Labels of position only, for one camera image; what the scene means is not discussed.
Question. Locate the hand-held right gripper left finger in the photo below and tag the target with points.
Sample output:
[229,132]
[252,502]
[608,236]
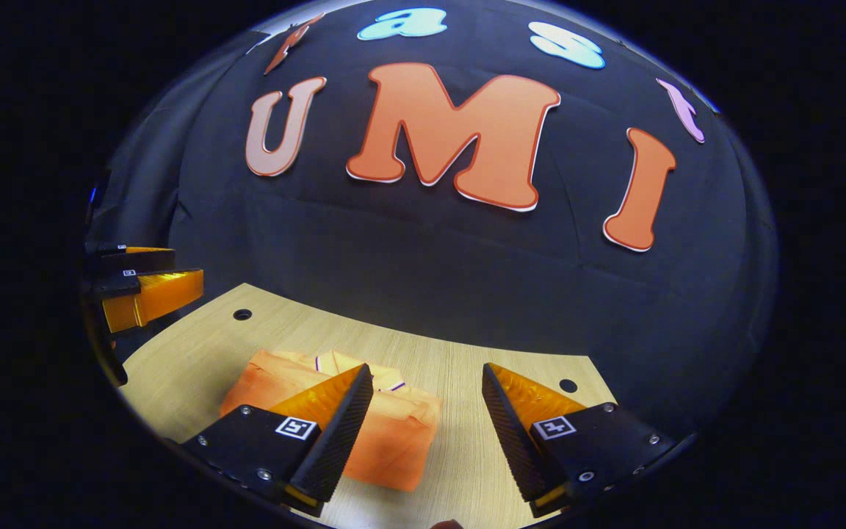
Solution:
[335,441]

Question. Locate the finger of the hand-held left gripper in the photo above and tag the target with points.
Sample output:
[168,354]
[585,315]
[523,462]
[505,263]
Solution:
[151,297]
[136,261]

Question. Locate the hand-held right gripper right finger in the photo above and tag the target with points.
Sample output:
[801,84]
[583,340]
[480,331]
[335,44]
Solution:
[515,433]

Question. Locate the orange T-shirt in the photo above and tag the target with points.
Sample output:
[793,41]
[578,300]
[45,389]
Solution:
[401,433]

